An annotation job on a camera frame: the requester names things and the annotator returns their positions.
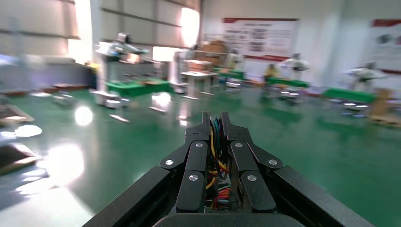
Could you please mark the stacked cardboard boxes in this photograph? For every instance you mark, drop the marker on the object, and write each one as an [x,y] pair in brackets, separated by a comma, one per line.
[213,47]

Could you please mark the small white table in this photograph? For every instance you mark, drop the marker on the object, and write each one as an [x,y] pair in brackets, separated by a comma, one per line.
[197,75]

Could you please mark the white red wall notice board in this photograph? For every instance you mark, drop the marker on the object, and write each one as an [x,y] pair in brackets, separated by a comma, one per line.
[260,37]
[387,44]

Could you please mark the white robot with grey head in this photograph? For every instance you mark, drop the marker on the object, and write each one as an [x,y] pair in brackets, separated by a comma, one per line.
[109,50]

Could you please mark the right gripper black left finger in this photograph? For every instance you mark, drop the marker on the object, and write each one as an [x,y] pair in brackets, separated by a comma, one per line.
[192,175]

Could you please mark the wooden pallet stand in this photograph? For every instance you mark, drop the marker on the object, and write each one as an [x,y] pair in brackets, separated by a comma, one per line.
[380,106]

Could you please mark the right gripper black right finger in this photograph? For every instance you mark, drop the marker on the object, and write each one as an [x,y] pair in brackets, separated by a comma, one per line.
[250,181]

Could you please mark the green covered table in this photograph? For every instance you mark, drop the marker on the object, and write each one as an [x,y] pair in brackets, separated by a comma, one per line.
[347,95]
[288,83]
[137,87]

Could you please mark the person in yellow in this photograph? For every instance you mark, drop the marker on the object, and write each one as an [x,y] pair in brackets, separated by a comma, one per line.
[271,71]

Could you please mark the white humanoid robot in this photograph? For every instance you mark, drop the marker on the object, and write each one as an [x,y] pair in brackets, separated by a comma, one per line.
[294,64]
[365,75]

